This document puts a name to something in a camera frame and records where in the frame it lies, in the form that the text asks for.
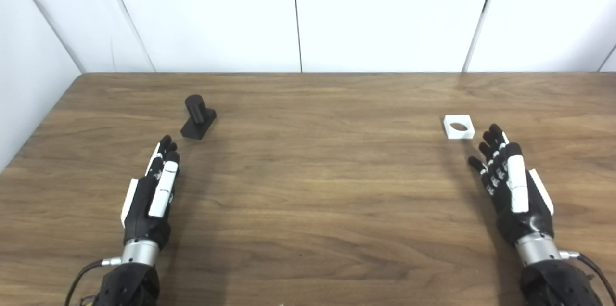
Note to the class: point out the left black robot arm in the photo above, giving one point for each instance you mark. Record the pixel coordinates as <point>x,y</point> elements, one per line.
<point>130,277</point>

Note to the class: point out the black peg with base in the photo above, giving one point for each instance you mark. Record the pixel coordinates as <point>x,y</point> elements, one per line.
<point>198,121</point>

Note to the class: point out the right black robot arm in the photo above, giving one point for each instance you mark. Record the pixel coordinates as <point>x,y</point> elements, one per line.
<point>553,282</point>

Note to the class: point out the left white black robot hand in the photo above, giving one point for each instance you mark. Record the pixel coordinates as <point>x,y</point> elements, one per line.
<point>144,210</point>

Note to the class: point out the white square piece with hole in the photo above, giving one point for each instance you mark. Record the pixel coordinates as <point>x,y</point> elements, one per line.
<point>467,133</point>

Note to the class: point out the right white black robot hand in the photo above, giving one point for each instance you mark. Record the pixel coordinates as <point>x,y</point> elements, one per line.
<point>524,210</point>

